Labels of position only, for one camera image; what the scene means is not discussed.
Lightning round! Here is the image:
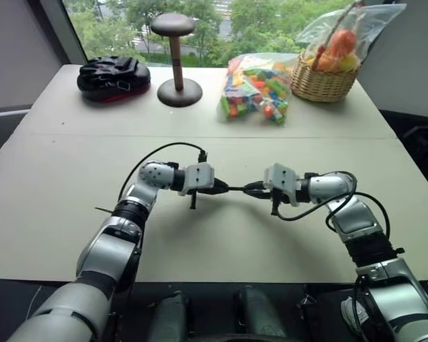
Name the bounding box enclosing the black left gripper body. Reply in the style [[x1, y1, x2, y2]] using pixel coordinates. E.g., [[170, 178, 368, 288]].
[[186, 177, 223, 211]]

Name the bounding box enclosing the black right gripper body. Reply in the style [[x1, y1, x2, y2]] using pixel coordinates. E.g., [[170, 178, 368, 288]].
[[256, 181, 283, 217]]

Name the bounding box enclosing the bag of colourful building blocks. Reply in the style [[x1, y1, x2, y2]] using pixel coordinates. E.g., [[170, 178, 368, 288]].
[[216, 53, 297, 127]]

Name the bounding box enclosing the brown wooden hat stand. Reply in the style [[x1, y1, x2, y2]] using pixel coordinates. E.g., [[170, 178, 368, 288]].
[[150, 13, 204, 108]]

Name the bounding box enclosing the woven wicker basket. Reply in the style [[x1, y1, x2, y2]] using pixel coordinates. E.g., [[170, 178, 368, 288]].
[[290, 2, 362, 103]]

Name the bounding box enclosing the yellow toy fruit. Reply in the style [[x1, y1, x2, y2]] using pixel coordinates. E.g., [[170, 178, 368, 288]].
[[337, 52, 362, 71]]

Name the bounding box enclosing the orange toy fruit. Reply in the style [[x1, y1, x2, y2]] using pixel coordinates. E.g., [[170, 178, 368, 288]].
[[328, 29, 358, 60]]

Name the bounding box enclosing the clear plastic bag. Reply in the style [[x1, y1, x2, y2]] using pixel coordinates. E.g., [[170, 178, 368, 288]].
[[295, 1, 408, 74]]

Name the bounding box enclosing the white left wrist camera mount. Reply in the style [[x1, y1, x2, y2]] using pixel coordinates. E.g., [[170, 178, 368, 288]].
[[178, 162, 215, 197]]

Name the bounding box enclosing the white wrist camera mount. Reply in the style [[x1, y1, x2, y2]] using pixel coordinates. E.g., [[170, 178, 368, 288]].
[[178, 162, 215, 197], [263, 162, 300, 208]]

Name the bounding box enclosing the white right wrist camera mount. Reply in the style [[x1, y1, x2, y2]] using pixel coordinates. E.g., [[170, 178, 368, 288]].
[[263, 162, 300, 208]]

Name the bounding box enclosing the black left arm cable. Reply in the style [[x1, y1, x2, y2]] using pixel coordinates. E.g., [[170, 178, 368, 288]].
[[118, 142, 209, 203]]

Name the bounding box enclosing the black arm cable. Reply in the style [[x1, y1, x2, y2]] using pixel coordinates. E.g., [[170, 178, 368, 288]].
[[273, 171, 392, 243], [118, 142, 209, 203]]

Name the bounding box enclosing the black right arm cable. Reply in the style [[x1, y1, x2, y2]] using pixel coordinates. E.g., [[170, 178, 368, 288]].
[[273, 171, 392, 243]]

